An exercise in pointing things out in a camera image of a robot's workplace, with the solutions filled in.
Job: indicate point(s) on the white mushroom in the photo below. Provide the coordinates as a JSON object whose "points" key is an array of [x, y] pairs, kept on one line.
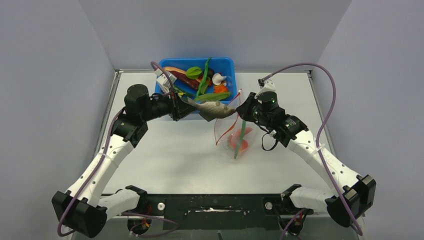
{"points": [[217, 78]]}

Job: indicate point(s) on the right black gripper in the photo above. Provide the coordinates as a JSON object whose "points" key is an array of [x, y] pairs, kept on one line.
{"points": [[244, 110]]}

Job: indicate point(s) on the flat green leaf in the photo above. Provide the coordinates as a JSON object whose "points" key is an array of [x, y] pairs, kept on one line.
{"points": [[212, 96]]}

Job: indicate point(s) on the black plum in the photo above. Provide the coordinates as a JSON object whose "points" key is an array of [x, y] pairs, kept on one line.
{"points": [[210, 73]]}

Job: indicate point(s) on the orange carrot piece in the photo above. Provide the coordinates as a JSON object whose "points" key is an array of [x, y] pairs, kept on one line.
{"points": [[220, 89]]}

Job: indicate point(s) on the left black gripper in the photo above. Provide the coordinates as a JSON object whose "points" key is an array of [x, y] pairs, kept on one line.
{"points": [[179, 108]]}

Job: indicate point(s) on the blue plastic bin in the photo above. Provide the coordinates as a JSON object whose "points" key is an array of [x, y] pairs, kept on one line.
{"points": [[222, 65]]}

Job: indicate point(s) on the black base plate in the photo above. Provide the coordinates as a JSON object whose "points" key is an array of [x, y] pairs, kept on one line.
{"points": [[218, 211]]}

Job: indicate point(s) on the clear zip top bag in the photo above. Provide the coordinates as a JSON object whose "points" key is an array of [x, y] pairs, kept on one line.
{"points": [[224, 127]]}

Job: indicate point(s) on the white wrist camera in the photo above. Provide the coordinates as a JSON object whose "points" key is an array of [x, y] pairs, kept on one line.
{"points": [[163, 82], [265, 86]]}

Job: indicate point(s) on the grey fish piece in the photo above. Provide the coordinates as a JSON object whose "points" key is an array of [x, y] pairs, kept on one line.
{"points": [[210, 110]]}

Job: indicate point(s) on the long green bean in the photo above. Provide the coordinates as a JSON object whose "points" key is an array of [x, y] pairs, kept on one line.
{"points": [[240, 139]]}

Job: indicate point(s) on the pink watermelon slice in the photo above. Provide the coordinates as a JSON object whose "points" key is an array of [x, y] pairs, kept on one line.
{"points": [[235, 137]]}

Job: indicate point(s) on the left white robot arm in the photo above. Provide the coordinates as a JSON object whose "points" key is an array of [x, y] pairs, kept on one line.
{"points": [[81, 208]]}

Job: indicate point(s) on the upright green bean pod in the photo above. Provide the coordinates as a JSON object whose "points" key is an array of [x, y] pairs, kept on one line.
{"points": [[204, 77]]}

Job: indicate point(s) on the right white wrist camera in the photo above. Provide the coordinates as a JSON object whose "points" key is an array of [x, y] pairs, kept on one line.
{"points": [[265, 86]]}

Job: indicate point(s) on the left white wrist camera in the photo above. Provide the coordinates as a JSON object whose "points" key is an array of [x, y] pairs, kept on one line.
{"points": [[163, 82]]}

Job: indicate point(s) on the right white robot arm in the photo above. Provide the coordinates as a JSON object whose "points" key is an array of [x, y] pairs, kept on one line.
{"points": [[350, 194]]}

